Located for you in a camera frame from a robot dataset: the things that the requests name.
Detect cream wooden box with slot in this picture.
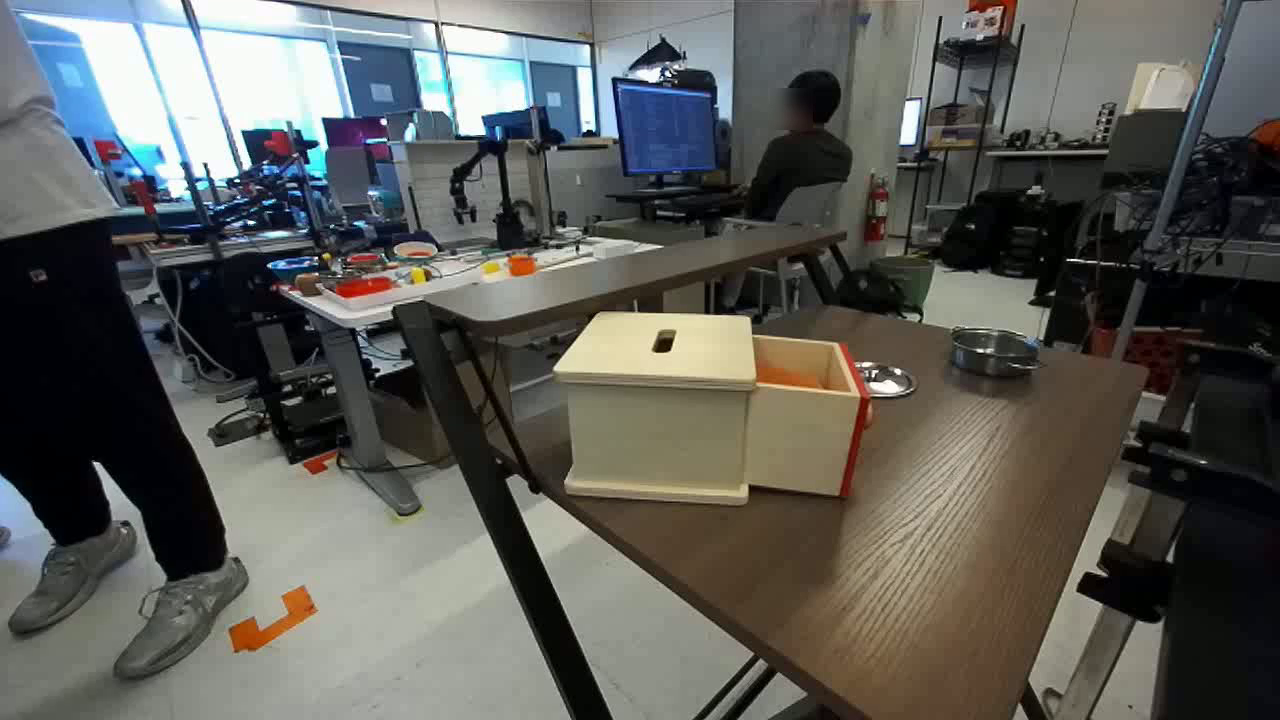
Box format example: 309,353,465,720
552,307,761,508

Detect narrow brown table black legs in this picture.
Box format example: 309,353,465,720
392,219,853,720

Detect wooden drawer with red front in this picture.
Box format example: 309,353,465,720
744,332,877,498

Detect grey office chair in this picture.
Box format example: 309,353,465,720
724,179,853,319

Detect computer monitor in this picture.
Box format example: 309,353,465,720
609,71,724,186

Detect cardboard box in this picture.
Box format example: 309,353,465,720
369,355,465,468

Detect round steel pot lid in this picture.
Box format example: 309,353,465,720
853,355,919,404

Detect seated person in dark shirt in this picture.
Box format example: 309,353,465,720
730,69,857,223

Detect red fire extinguisher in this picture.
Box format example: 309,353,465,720
860,171,895,248

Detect red tray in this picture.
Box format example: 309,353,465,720
327,271,401,305

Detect white work table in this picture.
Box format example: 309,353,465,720
271,230,667,519

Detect black desk lamp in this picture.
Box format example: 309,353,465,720
623,36,693,81

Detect small steel pot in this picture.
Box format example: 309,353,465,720
950,325,1045,379

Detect black bags pile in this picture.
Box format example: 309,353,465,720
938,186,1060,281

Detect metal shelf rack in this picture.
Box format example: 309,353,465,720
910,12,1031,257

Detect standing person in black trousers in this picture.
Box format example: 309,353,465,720
0,0,254,684

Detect slanted aluminium pole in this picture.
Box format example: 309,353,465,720
1110,0,1251,365

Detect black clamp stand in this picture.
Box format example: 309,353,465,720
1071,332,1280,720

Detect black crossed table frame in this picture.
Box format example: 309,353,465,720
693,649,820,720

